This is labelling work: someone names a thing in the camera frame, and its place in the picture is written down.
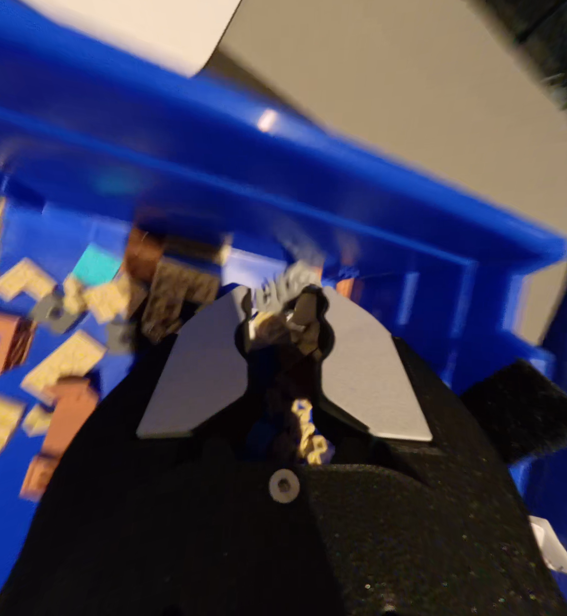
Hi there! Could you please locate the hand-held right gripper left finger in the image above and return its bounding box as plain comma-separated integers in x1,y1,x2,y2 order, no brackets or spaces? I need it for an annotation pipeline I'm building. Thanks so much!
136,286,255,439

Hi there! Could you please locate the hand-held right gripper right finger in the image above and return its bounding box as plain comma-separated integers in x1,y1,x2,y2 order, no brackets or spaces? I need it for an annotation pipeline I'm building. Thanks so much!
305,284,433,441

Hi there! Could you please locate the tan toy brick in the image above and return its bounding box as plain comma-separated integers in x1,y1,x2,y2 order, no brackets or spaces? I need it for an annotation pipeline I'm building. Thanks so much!
245,284,323,357

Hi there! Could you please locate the pile of toy bricks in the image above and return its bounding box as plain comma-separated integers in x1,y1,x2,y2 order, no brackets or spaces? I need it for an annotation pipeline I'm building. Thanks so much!
0,192,361,503

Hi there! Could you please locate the blue plastic storage bin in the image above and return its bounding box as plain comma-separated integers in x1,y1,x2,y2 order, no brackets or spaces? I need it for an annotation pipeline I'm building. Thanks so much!
0,0,567,616

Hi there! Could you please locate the grey desk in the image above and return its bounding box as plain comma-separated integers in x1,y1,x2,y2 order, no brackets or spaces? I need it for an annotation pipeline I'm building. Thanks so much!
206,0,567,345

